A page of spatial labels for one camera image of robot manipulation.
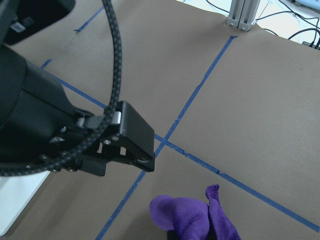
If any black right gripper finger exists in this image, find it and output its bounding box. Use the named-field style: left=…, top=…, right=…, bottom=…
left=62, top=101, right=155, bottom=177

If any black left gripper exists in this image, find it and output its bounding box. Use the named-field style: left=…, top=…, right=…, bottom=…
left=0, top=47, right=93, bottom=169

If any purple towel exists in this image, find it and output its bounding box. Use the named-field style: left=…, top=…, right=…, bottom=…
left=149, top=184, right=241, bottom=240

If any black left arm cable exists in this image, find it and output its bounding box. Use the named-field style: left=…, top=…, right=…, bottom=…
left=0, top=0, right=123, bottom=177

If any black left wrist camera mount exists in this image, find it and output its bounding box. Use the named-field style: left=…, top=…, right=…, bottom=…
left=0, top=0, right=76, bottom=46

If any aluminium frame post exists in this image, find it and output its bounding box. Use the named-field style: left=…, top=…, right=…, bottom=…
left=226, top=0, right=261, bottom=32

